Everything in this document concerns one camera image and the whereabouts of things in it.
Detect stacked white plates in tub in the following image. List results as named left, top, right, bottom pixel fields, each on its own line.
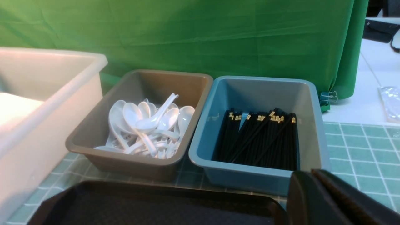
left=0, top=92, right=43, bottom=136

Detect clear plastic bag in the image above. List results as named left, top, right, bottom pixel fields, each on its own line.
left=378, top=86, right=400, bottom=123

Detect bundle of black chopsticks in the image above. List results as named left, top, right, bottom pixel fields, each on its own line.
left=212, top=108, right=300, bottom=171

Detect pile of white spoons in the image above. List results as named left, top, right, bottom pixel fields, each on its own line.
left=96, top=93, right=195, bottom=159

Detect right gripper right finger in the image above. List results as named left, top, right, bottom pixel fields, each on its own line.
left=311, top=169, right=400, bottom=225

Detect blue-grey plastic bin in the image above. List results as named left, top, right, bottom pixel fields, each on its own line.
left=188, top=76, right=331, bottom=196

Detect brown plastic bin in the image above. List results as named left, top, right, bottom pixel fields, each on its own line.
left=65, top=70, right=214, bottom=182

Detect black device on desk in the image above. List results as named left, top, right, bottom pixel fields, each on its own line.
left=362, top=19, right=400, bottom=53

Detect green backdrop cloth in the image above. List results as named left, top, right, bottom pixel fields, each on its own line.
left=0, top=0, right=368, bottom=99

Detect black serving tray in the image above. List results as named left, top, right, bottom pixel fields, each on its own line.
left=28, top=181, right=288, bottom=225

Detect large white plastic tub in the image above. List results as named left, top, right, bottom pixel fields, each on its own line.
left=0, top=47, right=108, bottom=225

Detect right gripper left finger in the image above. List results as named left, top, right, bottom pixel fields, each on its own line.
left=286, top=171, right=350, bottom=225

